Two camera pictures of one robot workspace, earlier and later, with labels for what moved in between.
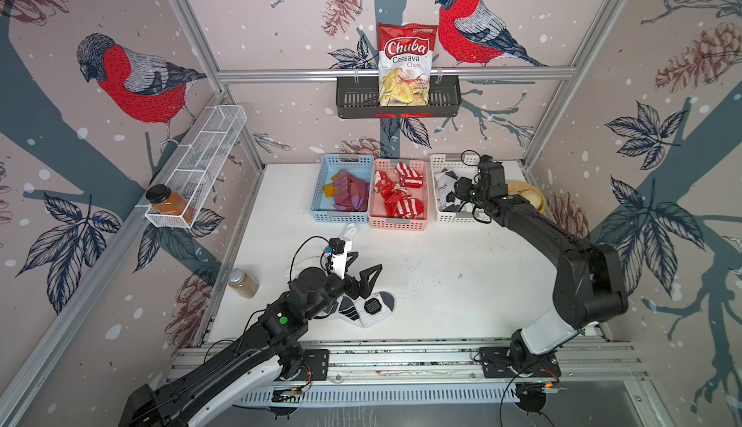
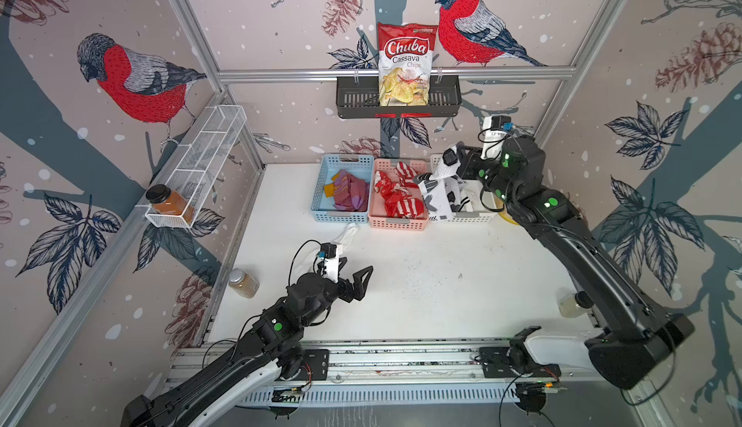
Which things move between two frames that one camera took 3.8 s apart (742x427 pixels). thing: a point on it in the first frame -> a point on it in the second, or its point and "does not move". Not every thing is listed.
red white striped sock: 409,176 does not move
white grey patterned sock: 368,311 -> 437,198
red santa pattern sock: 403,205 does not move
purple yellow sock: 341,186 does not move
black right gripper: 461,185 -> 470,161
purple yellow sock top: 351,194 does not move
